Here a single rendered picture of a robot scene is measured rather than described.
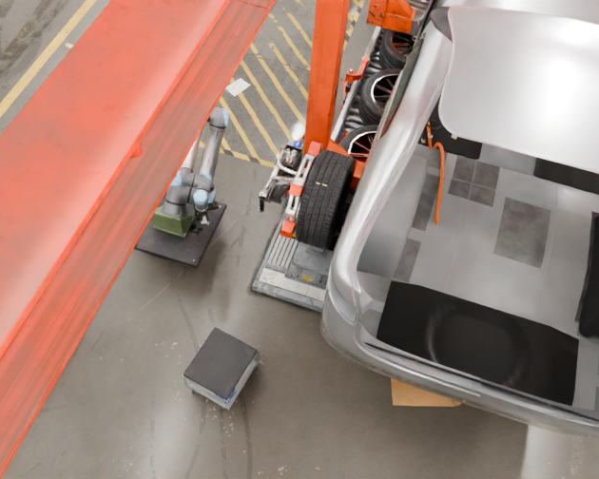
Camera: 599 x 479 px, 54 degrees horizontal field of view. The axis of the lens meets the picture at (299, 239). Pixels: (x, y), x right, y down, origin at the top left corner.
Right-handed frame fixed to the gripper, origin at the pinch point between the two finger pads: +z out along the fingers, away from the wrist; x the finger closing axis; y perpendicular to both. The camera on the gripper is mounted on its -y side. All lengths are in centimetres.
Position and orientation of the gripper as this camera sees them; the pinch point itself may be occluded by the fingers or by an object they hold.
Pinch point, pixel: (205, 215)
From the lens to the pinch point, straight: 423.9
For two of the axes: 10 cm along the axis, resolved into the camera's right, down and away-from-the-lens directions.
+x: 3.8, 8.9, -2.6
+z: -1.1, 3.2, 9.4
